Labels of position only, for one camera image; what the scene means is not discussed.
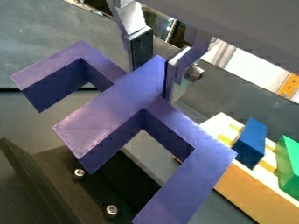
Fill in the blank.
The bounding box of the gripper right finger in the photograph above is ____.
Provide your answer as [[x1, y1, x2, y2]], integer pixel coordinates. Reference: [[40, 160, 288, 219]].
[[163, 29, 211, 102]]

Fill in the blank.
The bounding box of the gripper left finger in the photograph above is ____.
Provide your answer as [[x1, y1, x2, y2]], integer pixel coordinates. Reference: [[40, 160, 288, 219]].
[[107, 0, 154, 71]]

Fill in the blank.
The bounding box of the purple E-shaped block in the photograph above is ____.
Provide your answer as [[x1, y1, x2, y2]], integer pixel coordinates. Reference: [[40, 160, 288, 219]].
[[12, 41, 236, 224]]

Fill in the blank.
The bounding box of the yellow slotted board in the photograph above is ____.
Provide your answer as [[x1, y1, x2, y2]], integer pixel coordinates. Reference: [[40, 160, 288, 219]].
[[200, 113, 299, 224]]

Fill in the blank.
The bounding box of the black angle fixture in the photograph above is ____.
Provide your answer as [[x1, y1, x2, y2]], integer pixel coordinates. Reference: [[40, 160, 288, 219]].
[[0, 137, 174, 224]]

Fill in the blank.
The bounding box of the blue bar block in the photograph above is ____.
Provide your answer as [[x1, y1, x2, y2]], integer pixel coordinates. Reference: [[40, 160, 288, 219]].
[[232, 117, 267, 169]]

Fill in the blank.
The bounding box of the green bar block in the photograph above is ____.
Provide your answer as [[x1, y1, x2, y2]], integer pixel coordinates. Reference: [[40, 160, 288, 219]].
[[275, 136, 299, 201]]

